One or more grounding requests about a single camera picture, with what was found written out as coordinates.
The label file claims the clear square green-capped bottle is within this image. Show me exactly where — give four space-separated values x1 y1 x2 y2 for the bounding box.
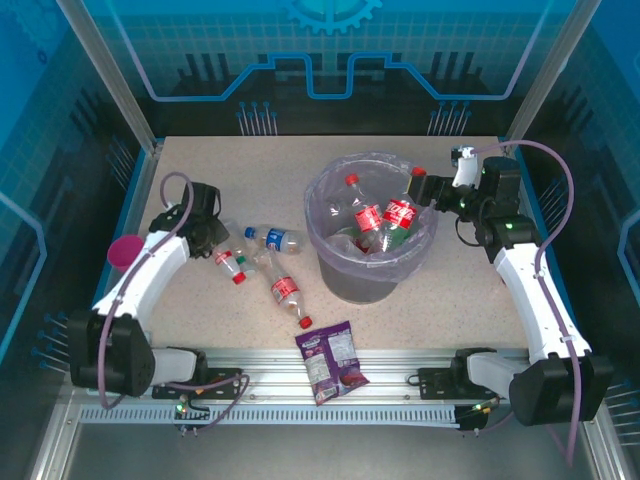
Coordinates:
218 218 256 275

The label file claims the clear water bottle red cap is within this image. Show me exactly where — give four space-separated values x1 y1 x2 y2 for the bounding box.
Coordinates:
212 247 247 286

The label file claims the clear bottle blue cap label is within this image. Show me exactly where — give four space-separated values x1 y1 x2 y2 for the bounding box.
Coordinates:
243 225 305 256

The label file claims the translucent purple bin liner bag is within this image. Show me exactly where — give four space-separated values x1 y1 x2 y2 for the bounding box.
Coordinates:
304 151 440 281

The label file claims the clear cola bottle red label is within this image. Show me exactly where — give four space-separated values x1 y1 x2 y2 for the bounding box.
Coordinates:
344 173 386 251
252 249 314 330
374 167 429 254

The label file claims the grey round plastic bin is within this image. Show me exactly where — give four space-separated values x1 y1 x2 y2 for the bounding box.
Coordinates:
305 154 439 305

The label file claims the magenta plastic cup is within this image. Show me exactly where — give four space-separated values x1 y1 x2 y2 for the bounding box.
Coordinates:
107 234 145 273

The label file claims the small black controller board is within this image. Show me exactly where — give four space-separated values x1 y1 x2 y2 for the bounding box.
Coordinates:
172 393 212 437
454 397 501 436

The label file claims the purple snack bag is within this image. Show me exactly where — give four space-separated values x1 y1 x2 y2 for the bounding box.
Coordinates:
294 321 371 406

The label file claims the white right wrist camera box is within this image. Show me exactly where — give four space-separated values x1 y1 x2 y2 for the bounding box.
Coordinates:
449 144 480 189

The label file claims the aluminium frame post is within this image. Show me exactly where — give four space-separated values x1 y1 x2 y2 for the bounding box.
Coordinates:
55 0 164 154
501 0 597 154

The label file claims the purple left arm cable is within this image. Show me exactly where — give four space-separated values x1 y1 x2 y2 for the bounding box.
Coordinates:
97 171 250 435

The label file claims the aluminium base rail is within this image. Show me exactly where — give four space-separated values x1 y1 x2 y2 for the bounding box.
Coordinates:
64 347 599 407

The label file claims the white slotted cable duct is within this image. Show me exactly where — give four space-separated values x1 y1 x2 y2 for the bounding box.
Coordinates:
78 403 461 427

